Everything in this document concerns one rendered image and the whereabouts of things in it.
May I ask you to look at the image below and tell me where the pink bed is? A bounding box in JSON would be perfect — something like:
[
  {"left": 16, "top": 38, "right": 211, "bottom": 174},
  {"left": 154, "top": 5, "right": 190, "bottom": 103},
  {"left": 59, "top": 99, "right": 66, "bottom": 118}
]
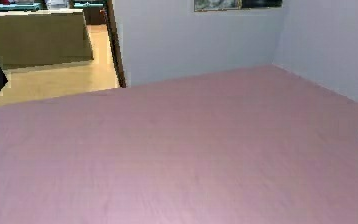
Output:
[{"left": 0, "top": 64, "right": 358, "bottom": 224}]

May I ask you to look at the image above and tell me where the dark brown room door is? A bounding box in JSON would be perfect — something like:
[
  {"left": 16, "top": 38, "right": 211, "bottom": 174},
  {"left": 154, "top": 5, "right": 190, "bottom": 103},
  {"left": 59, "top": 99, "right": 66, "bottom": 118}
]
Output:
[{"left": 105, "top": 0, "right": 127, "bottom": 89}]

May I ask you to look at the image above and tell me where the dark brown cupboard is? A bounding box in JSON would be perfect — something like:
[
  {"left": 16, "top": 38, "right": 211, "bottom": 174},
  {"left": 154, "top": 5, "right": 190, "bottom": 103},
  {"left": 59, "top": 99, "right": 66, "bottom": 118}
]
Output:
[{"left": 74, "top": 2, "right": 108, "bottom": 26}]

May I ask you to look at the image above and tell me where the olive green cabinet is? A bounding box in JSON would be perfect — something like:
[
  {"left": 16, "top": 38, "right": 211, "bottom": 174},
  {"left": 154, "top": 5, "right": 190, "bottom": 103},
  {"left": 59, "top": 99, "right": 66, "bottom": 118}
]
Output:
[{"left": 0, "top": 8, "right": 95, "bottom": 70}]

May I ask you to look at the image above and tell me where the framed wall picture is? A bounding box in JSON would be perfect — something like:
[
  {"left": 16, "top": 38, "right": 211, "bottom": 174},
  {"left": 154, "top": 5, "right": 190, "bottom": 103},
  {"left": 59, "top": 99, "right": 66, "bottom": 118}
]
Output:
[{"left": 193, "top": 0, "right": 284, "bottom": 13}]

